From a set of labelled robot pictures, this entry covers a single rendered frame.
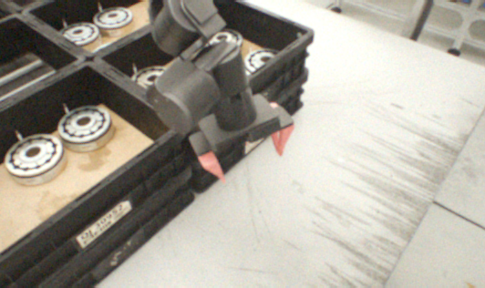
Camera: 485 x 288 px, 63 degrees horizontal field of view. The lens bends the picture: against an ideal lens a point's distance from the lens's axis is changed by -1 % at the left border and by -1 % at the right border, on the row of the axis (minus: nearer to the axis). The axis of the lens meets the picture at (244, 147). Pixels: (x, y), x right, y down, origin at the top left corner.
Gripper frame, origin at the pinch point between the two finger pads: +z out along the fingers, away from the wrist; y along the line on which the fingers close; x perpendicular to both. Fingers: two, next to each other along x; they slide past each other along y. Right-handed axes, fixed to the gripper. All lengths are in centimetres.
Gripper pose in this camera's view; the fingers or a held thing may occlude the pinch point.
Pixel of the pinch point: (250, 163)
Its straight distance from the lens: 61.8
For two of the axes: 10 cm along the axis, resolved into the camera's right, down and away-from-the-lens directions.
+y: 9.0, -4.1, 1.6
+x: -3.9, -5.5, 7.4
